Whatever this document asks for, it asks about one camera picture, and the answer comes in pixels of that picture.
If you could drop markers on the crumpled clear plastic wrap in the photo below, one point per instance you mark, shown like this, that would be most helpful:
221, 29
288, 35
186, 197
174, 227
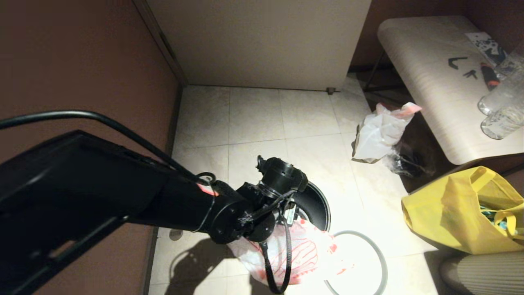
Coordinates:
403, 164

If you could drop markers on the clear red-print plastic bag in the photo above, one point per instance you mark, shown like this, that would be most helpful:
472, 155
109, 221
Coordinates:
311, 250

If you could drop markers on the small metal cabinet foot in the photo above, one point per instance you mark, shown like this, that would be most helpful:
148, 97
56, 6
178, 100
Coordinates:
330, 91

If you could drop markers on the small round floor disc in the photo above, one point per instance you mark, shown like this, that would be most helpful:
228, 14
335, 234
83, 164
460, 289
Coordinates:
176, 234

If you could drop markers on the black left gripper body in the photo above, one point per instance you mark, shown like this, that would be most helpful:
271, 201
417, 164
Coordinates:
290, 215

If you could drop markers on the black and red marker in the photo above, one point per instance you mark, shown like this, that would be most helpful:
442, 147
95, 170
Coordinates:
489, 78

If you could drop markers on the dark metal table leg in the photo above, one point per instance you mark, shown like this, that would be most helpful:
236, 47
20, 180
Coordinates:
373, 73

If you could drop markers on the printed white card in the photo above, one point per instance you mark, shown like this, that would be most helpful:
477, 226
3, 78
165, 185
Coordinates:
486, 46

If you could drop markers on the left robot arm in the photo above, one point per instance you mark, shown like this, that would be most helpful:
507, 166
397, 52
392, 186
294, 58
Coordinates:
102, 188

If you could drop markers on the teal patterned packet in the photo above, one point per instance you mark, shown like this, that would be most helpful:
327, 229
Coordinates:
497, 219

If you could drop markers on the black trash bin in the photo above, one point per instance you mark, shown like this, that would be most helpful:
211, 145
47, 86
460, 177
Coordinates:
317, 205

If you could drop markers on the white cabinet panel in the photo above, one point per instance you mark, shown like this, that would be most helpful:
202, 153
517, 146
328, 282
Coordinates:
262, 41

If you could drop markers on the light wood-grain table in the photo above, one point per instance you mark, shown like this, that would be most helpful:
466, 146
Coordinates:
430, 82

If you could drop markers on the used white bin liner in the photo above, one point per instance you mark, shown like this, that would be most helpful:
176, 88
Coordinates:
376, 135

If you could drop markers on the ribbed beige cushion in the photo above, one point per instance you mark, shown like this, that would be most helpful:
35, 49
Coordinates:
487, 274

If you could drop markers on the yellow tote bag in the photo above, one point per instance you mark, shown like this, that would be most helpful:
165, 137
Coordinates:
450, 217

